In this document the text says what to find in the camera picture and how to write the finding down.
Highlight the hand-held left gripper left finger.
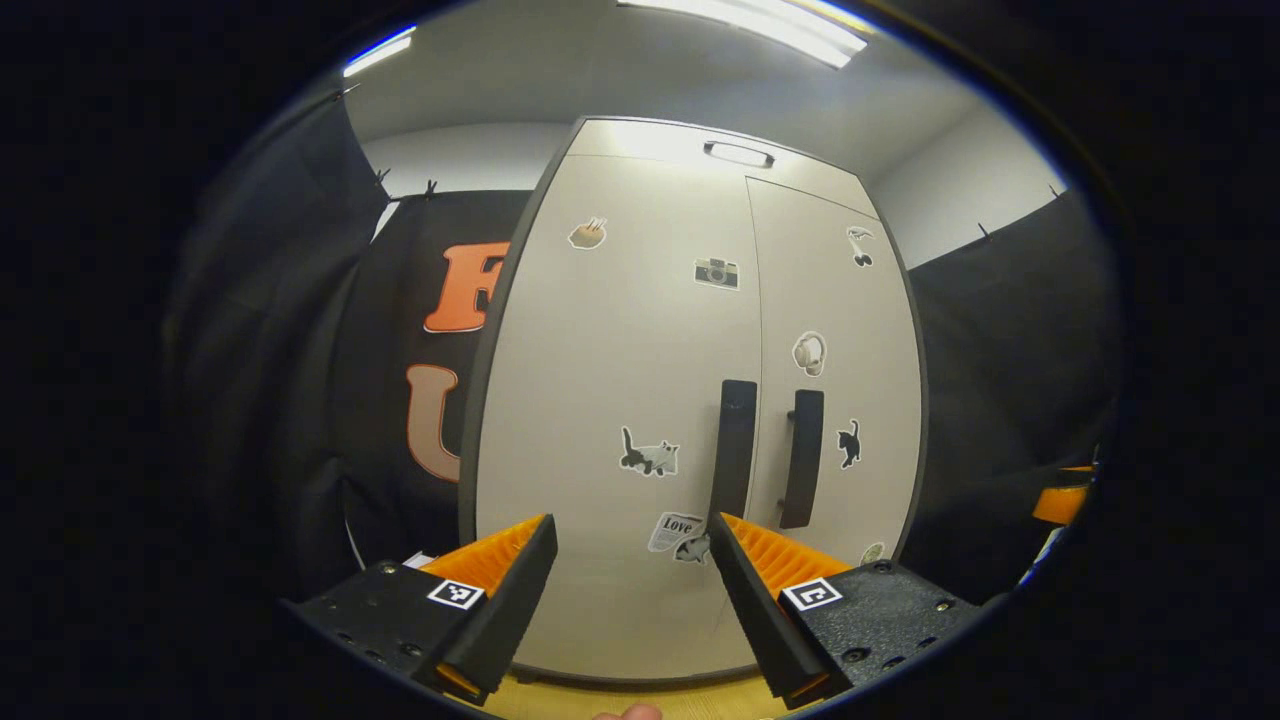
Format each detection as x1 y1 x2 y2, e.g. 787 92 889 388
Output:
280 512 559 707

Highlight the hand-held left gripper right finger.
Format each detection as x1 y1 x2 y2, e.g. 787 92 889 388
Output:
706 510 986 709

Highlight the white cabinet door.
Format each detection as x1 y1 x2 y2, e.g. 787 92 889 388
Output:
475 152 763 681
745 175 923 576

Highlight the white grey cabinet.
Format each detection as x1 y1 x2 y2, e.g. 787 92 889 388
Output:
457 115 929 689

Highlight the white cabinet drawer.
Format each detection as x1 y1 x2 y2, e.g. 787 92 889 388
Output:
565 117 881 221

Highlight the long ceiling light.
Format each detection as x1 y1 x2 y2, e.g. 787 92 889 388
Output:
618 0 869 69

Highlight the small ceiling light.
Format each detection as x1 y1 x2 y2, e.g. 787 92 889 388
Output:
343 27 417 78

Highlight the black right door handle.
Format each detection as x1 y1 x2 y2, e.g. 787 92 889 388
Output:
779 389 826 530

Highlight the black door handle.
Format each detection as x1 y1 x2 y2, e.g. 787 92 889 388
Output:
707 379 759 529
779 389 826 530

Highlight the black left door handle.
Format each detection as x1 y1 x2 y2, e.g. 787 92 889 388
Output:
707 379 759 529

